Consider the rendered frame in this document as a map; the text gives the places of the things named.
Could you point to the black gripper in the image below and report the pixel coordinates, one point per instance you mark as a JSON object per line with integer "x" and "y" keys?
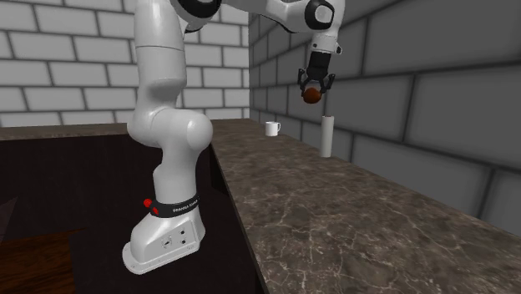
{"x": 317, "y": 65}

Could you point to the brown round ball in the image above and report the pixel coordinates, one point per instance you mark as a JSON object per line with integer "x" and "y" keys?
{"x": 312, "y": 95}

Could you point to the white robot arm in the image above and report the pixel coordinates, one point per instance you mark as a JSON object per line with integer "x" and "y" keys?
{"x": 162, "y": 101}

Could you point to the white paper towel roll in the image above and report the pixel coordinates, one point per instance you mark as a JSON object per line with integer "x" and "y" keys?
{"x": 327, "y": 136}

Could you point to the white mug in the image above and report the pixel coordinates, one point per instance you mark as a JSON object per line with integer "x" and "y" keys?
{"x": 271, "y": 128}

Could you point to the black robot stand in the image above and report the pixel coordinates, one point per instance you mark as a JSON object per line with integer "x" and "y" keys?
{"x": 101, "y": 211}

